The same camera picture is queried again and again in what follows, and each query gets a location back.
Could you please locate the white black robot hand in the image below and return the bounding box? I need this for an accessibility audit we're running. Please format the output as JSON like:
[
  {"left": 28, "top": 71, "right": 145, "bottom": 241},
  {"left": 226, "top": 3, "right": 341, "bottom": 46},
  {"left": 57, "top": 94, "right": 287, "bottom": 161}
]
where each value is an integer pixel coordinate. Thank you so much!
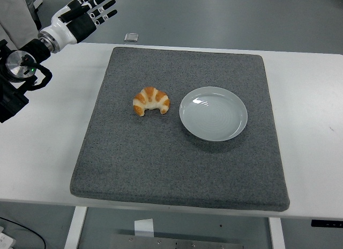
[{"left": 39, "top": 0, "right": 118, "bottom": 48}]

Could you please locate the croissant bread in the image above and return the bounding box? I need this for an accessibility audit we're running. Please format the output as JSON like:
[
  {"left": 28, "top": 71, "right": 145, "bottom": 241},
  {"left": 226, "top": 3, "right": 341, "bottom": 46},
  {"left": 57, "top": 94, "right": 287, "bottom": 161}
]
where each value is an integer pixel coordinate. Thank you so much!
[{"left": 132, "top": 86, "right": 171, "bottom": 117}]

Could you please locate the pale grey round plate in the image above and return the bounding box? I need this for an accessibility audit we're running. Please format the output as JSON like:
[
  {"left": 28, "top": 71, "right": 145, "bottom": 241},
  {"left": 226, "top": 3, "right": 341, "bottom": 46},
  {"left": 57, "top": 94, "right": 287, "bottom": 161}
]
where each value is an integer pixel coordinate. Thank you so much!
[{"left": 178, "top": 86, "right": 249, "bottom": 142}]

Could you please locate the black floor stand base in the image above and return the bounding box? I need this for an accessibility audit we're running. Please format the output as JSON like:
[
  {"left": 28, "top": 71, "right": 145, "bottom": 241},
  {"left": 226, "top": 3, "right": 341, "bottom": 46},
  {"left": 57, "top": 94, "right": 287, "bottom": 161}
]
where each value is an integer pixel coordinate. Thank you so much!
[{"left": 31, "top": 0, "right": 43, "bottom": 32}]

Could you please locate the white fabric cover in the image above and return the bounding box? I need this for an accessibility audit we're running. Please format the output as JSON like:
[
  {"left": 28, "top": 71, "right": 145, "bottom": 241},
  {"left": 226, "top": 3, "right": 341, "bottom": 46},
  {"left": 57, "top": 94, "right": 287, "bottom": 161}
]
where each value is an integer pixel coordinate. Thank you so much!
[{"left": 0, "top": 0, "right": 40, "bottom": 50}]

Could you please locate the grey felt mat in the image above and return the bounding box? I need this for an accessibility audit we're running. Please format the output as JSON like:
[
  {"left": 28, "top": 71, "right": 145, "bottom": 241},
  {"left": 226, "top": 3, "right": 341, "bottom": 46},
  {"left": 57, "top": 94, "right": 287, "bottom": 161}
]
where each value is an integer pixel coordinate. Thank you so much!
[{"left": 69, "top": 46, "right": 290, "bottom": 213}]

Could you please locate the white table leg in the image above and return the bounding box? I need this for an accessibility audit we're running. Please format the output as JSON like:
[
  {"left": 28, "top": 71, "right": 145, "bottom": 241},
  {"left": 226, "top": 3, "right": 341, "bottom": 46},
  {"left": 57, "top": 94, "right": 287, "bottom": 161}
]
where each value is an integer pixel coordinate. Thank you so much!
[
  {"left": 269, "top": 217, "right": 286, "bottom": 249},
  {"left": 64, "top": 206, "right": 88, "bottom": 249}
]

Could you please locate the white power strip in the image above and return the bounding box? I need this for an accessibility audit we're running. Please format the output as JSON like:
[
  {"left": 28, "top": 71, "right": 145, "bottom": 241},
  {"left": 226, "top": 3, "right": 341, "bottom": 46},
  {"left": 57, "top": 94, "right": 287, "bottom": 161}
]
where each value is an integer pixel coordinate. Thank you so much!
[{"left": 0, "top": 226, "right": 16, "bottom": 249}]

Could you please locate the black table control panel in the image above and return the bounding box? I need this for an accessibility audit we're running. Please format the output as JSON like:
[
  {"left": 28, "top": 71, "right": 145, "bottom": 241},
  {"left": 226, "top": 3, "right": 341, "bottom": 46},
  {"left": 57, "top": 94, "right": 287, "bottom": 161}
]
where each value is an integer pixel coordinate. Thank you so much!
[{"left": 310, "top": 219, "right": 343, "bottom": 229}]

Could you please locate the black floor cable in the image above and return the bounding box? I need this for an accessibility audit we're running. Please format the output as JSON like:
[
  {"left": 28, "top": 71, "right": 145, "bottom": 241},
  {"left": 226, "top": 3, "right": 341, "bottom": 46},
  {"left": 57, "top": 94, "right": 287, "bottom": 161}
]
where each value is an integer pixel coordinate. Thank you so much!
[{"left": 0, "top": 216, "right": 47, "bottom": 249}]

